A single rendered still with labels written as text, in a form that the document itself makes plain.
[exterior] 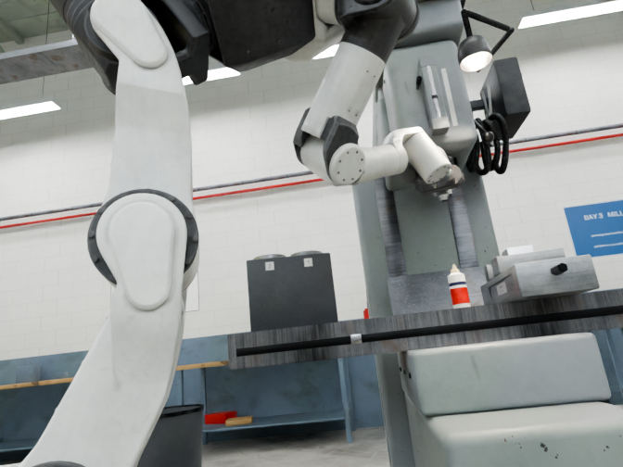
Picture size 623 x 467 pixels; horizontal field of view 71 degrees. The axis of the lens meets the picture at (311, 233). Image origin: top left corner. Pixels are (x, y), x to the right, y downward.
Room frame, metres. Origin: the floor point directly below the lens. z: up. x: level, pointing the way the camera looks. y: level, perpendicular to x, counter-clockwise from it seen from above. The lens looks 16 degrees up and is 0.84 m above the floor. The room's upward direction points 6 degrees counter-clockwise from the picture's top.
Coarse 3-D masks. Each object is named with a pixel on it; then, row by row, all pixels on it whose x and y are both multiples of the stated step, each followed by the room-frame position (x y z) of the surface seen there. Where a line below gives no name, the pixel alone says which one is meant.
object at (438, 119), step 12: (420, 60) 0.98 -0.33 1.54; (432, 60) 0.98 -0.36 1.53; (420, 72) 1.00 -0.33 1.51; (432, 72) 0.98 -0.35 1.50; (432, 84) 0.98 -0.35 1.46; (432, 96) 0.98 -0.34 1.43; (432, 108) 0.98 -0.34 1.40; (444, 108) 0.98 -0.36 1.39; (432, 120) 0.98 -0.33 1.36; (444, 120) 0.98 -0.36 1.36; (432, 132) 1.00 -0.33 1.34; (444, 132) 1.00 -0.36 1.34
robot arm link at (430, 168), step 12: (408, 144) 0.88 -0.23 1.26; (420, 144) 0.87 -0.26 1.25; (432, 144) 0.87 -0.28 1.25; (408, 156) 0.89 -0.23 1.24; (420, 156) 0.87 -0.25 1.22; (432, 156) 0.86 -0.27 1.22; (444, 156) 0.93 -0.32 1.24; (408, 168) 0.90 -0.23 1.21; (420, 168) 0.88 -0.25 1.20; (432, 168) 0.86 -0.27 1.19; (444, 168) 0.87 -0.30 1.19; (408, 180) 0.95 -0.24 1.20; (420, 180) 0.96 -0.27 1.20; (432, 180) 0.90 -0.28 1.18
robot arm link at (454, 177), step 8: (456, 168) 1.04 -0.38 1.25; (448, 176) 0.98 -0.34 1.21; (456, 176) 1.04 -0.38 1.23; (416, 184) 1.08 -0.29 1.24; (424, 184) 0.99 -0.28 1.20; (432, 184) 0.98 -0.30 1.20; (440, 184) 0.99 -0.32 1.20; (448, 184) 1.04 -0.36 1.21; (456, 184) 1.04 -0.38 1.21; (424, 192) 1.07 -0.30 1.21; (432, 192) 1.08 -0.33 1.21
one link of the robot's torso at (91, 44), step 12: (84, 0) 0.55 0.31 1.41; (84, 12) 0.55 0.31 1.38; (72, 24) 0.58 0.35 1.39; (84, 24) 0.55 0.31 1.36; (84, 36) 0.57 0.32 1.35; (96, 36) 0.56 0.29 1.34; (84, 48) 0.60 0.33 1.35; (96, 48) 0.56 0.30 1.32; (108, 48) 0.56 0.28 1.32; (96, 60) 0.58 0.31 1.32; (108, 60) 0.57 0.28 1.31; (108, 72) 0.59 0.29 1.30; (108, 84) 0.62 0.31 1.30
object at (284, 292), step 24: (264, 264) 1.11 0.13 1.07; (288, 264) 1.11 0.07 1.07; (312, 264) 1.11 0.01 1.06; (264, 288) 1.11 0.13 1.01; (288, 288) 1.11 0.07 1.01; (312, 288) 1.11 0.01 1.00; (264, 312) 1.11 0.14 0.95; (288, 312) 1.11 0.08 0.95; (312, 312) 1.11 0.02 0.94; (336, 312) 1.12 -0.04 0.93
